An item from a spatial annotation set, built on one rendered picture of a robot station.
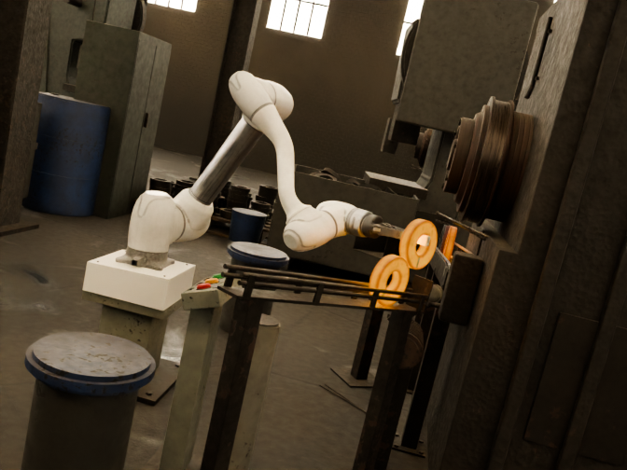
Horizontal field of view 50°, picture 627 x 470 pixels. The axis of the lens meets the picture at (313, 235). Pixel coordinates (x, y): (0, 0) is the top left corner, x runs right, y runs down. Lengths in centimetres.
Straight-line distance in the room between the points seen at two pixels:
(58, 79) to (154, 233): 772
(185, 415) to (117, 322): 68
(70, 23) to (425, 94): 617
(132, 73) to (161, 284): 332
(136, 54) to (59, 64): 466
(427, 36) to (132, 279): 329
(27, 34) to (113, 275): 244
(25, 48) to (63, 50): 551
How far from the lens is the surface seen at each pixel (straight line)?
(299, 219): 215
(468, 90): 520
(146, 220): 258
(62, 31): 1024
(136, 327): 265
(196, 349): 204
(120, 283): 255
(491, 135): 238
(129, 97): 562
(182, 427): 213
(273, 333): 202
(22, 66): 469
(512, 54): 529
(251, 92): 242
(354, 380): 323
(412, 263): 208
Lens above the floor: 112
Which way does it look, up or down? 9 degrees down
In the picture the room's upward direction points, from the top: 13 degrees clockwise
